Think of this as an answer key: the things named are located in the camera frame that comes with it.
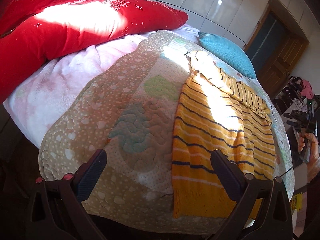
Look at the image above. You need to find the brown wooden door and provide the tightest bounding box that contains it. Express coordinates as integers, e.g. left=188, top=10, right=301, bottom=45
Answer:
left=244, top=6, right=309, bottom=99

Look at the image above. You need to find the person's right hand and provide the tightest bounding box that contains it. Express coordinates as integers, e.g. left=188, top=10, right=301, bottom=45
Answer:
left=298, top=133, right=319, bottom=183

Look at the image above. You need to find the long red pillow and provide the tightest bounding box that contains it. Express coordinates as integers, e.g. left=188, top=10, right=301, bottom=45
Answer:
left=1, top=0, right=188, bottom=100

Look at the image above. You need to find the turquoise knit cushion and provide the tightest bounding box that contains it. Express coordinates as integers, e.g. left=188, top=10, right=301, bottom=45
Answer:
left=199, top=32, right=257, bottom=79

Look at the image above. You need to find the yellow package on floor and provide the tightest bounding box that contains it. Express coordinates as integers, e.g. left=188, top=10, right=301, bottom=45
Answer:
left=290, top=193, right=303, bottom=212

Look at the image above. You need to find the pink cloth on shelf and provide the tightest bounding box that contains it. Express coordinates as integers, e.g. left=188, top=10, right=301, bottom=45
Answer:
left=301, top=79, right=313, bottom=100

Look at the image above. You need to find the yellow striped knit sweater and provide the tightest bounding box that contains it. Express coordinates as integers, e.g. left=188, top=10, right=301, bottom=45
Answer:
left=171, top=50, right=276, bottom=218

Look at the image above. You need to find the patchwork heart quilt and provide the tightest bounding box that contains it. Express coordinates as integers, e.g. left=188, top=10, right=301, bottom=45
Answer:
left=39, top=31, right=295, bottom=235

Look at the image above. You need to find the pink white bed sheet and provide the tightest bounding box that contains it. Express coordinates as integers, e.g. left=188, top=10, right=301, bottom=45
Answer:
left=3, top=24, right=201, bottom=148

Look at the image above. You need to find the white wardrobe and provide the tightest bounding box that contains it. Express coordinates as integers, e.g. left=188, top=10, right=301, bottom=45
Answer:
left=112, top=0, right=272, bottom=48

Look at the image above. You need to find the white shelf unit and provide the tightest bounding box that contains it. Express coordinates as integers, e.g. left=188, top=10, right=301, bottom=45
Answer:
left=272, top=76, right=319, bottom=167

